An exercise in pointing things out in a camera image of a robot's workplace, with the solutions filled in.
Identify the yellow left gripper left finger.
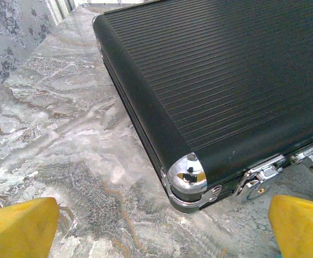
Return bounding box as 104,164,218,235
0,197,60,258

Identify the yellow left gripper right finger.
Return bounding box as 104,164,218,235
268,195,313,258

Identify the black ribbed metal case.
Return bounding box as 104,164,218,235
91,0,313,214

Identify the aluminium frame post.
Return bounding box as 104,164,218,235
47,0,75,26

